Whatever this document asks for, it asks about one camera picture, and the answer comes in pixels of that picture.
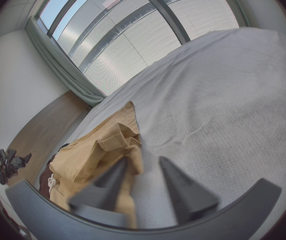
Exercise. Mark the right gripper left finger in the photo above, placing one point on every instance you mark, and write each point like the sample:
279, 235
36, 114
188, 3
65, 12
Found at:
103, 194

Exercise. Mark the grey-green curtain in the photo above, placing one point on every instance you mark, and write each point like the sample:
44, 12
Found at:
58, 66

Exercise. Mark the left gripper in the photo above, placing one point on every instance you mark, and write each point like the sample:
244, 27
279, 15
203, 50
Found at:
17, 162

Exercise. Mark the maroon garment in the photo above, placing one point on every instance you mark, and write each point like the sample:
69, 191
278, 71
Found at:
44, 181

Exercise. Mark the window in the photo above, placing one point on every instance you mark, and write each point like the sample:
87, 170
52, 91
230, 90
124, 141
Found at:
133, 46

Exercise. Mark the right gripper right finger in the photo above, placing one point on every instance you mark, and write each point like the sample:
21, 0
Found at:
188, 199

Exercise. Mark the bed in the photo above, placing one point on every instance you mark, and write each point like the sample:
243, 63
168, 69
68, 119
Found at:
208, 109

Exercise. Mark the tan shorts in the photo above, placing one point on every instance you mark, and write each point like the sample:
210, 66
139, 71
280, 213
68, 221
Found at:
95, 154

